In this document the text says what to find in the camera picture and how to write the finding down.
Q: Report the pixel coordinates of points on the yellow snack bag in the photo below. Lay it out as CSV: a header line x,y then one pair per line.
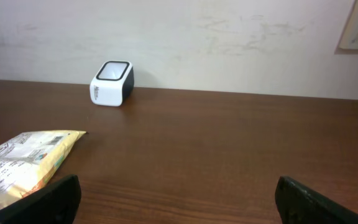
x,y
29,160

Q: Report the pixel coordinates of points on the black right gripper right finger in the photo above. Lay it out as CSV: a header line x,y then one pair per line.
x,y
298,204

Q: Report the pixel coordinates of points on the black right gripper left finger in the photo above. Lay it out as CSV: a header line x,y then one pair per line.
x,y
57,203

